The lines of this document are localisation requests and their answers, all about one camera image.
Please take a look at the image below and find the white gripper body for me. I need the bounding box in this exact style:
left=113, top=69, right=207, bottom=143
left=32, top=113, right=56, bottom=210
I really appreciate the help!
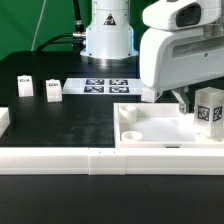
left=139, top=28, right=224, bottom=92

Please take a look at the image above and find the white left fence piece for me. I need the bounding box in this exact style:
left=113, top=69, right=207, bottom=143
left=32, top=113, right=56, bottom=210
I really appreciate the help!
left=0, top=107, right=10, bottom=137

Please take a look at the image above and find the white square tabletop part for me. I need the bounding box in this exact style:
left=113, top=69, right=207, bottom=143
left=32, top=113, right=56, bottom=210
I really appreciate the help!
left=113, top=103, right=224, bottom=149

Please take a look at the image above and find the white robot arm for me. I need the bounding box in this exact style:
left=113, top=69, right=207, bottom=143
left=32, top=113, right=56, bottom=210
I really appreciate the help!
left=80, top=0, right=224, bottom=111

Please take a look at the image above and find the white fiducial tag sheet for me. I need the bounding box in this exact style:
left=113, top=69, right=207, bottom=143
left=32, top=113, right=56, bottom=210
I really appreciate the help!
left=62, top=78, right=143, bottom=95

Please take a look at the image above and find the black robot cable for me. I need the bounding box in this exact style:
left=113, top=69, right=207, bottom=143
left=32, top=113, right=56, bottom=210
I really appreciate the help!
left=35, top=0, right=88, bottom=53

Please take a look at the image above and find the white front fence bar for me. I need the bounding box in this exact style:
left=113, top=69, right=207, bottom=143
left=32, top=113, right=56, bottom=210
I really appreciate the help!
left=0, top=147, right=224, bottom=175

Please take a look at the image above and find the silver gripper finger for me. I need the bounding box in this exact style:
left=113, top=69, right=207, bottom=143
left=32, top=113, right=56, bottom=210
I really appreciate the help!
left=172, top=86, right=190, bottom=114

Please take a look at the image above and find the white thin cable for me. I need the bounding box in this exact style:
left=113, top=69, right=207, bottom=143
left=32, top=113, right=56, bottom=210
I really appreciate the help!
left=31, top=0, right=48, bottom=52

